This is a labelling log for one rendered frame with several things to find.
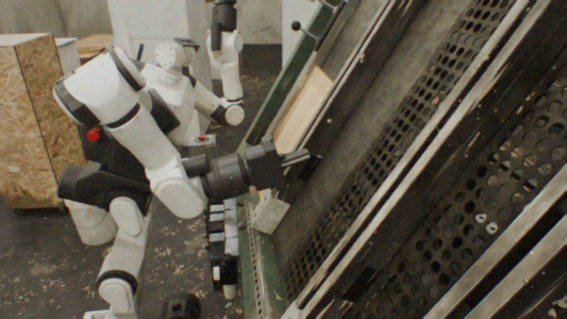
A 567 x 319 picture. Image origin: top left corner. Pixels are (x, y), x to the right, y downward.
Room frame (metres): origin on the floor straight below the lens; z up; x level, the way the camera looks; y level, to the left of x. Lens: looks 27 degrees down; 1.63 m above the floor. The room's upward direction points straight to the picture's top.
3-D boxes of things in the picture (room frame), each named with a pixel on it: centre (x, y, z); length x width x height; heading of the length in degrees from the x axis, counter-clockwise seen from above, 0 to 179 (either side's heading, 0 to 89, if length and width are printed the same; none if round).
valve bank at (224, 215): (1.13, 0.24, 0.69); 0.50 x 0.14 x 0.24; 9
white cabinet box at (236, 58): (6.30, 1.03, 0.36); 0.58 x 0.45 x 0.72; 90
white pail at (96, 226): (2.03, 1.28, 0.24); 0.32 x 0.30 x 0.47; 0
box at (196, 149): (1.55, 0.38, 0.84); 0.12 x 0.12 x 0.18; 9
